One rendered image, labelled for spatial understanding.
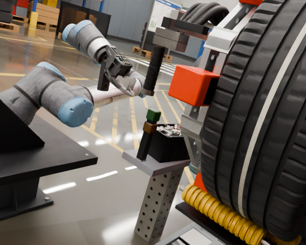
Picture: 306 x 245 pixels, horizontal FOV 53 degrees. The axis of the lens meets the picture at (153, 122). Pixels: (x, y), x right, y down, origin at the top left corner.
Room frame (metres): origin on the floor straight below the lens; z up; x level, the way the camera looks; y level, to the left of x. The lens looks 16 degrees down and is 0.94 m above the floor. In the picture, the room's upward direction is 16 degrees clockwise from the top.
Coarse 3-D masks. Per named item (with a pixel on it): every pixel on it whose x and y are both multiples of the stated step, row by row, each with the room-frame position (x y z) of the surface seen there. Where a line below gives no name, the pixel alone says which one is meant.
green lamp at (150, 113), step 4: (152, 108) 1.12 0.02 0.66; (148, 112) 1.10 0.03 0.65; (152, 112) 1.09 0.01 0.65; (156, 112) 1.09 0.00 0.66; (160, 112) 1.11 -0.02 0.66; (148, 116) 1.10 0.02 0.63; (152, 116) 1.09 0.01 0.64; (156, 116) 1.10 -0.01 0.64; (152, 120) 1.09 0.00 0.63; (156, 120) 1.10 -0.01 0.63
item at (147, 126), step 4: (144, 124) 1.11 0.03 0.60; (148, 124) 1.10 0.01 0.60; (152, 124) 1.09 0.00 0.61; (156, 124) 1.11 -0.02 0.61; (144, 128) 1.10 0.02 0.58; (148, 128) 1.09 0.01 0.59; (152, 128) 1.09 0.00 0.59; (156, 128) 1.11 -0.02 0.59; (148, 132) 1.09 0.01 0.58; (152, 132) 1.10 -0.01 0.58
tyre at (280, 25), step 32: (288, 0) 0.67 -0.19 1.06; (256, 32) 0.64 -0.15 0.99; (288, 32) 0.61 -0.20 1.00; (256, 64) 0.60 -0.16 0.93; (224, 96) 0.61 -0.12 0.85; (256, 96) 0.58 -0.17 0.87; (288, 96) 0.55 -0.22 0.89; (224, 128) 0.61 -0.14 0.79; (288, 128) 0.53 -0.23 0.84; (224, 160) 0.61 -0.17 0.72; (256, 160) 0.56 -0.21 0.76; (288, 160) 0.53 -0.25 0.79; (224, 192) 0.65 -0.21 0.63; (256, 192) 0.57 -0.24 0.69; (288, 192) 0.53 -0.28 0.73; (256, 224) 0.67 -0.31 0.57; (288, 224) 0.56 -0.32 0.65
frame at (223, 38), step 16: (240, 16) 0.79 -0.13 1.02; (224, 32) 0.72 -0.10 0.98; (240, 32) 0.71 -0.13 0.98; (208, 48) 0.72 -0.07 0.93; (224, 48) 0.70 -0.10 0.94; (208, 64) 0.73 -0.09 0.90; (224, 64) 0.70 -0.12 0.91; (192, 112) 0.73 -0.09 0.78; (192, 128) 0.70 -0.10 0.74; (192, 144) 0.77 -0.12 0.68; (192, 160) 0.81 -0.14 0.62
